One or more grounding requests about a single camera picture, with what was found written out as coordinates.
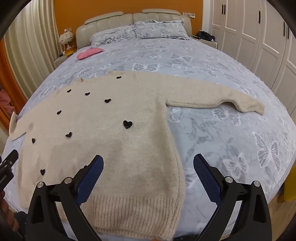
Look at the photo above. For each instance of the grey butterfly print bedspread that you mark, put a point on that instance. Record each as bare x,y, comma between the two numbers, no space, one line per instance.
208,69

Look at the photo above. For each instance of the beige padded headboard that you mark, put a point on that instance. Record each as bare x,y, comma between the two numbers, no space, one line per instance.
111,20

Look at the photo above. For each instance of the beige sweater with black hearts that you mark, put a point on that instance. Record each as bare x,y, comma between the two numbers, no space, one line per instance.
138,150

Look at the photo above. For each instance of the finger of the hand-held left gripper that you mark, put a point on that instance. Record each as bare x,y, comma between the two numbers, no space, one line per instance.
10,157

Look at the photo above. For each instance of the white wall switch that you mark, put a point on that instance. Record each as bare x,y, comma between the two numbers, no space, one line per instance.
189,14

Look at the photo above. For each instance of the black bag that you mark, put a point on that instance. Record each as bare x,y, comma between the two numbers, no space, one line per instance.
204,36

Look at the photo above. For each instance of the pink hanging cloth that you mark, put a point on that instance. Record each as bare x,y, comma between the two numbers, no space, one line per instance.
4,102

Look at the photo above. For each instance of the person's dark dotted clothing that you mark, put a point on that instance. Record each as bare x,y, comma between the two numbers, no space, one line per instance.
20,227

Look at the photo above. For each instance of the cream pleated curtain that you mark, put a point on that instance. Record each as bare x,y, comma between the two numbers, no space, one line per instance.
34,46

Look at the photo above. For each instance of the white feather lamp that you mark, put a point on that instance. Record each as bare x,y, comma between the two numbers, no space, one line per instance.
66,37

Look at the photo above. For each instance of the orange door frame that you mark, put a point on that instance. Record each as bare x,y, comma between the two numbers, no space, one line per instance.
11,76

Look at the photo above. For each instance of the white nightstand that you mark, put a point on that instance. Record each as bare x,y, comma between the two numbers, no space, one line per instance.
61,60

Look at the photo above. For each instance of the pink folded cloth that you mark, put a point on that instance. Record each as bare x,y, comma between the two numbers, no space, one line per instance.
89,53

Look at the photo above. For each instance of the grey butterfly print pillow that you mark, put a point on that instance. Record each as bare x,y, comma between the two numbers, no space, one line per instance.
111,34
161,29

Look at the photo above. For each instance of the white panelled wardrobe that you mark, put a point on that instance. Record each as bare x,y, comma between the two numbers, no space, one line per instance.
254,34

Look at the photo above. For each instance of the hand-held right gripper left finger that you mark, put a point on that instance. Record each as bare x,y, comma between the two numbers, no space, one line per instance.
92,176

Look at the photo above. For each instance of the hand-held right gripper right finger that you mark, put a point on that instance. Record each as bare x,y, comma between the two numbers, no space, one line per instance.
204,176

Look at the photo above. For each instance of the person's left hand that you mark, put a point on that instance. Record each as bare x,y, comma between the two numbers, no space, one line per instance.
7,215

